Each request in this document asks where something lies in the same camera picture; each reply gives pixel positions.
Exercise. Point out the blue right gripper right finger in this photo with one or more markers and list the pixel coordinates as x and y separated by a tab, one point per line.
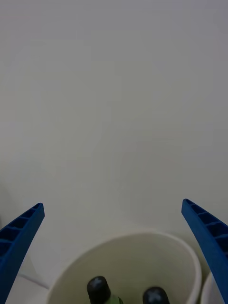
206	232

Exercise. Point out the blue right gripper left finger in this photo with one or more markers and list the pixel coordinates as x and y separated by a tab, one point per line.
21	240

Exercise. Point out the yellow bottle with black cap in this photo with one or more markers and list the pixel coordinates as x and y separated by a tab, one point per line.
155	297

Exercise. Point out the grey plastic waste bin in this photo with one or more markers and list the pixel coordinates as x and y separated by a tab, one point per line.
206	294

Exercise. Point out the yellow-green plastic waste bin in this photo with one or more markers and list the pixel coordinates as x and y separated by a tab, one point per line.
147	259

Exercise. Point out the green bottle with black cap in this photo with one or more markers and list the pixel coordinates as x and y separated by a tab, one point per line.
98	288

